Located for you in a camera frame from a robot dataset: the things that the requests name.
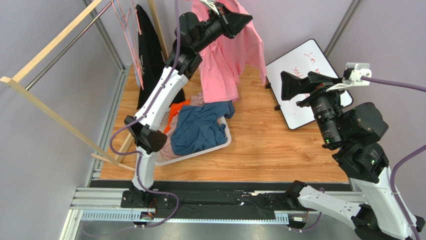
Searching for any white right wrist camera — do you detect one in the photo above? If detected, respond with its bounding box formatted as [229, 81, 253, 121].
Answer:
[326, 62, 372, 92]

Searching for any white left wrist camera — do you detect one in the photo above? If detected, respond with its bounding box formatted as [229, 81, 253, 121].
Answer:
[199, 0, 220, 16]

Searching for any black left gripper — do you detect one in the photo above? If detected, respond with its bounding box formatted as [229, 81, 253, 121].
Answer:
[191, 2, 252, 55]

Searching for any orange garment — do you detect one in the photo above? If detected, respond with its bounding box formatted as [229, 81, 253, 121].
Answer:
[164, 99, 191, 133]

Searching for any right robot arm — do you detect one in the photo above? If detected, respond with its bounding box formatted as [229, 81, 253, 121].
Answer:
[280, 67, 426, 240]

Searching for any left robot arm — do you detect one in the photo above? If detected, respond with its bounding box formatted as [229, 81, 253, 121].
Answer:
[121, 0, 253, 208]

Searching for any white plastic laundry basket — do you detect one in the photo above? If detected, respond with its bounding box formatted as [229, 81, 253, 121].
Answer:
[146, 109, 233, 167]

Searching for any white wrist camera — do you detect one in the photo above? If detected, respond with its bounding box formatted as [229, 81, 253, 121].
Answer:
[199, 0, 220, 16]
[326, 62, 372, 92]

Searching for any wooden clothes rack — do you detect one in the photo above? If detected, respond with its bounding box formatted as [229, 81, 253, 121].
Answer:
[0, 0, 174, 172]

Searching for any black hanging t-shirt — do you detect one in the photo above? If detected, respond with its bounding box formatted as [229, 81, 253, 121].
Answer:
[135, 4, 165, 110]

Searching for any white slotted cable duct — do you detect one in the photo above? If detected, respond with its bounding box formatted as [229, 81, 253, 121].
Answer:
[79, 209, 290, 225]

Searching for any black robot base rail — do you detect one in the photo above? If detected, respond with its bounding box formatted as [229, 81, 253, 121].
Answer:
[89, 180, 354, 221]

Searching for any white board with red writing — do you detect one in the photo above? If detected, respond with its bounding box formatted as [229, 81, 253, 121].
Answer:
[266, 38, 338, 130]

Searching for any pink t-shirt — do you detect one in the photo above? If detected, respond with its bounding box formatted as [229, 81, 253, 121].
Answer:
[198, 21, 267, 103]

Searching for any teal blue t-shirt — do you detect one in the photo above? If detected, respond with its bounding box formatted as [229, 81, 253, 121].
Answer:
[171, 101, 235, 156]

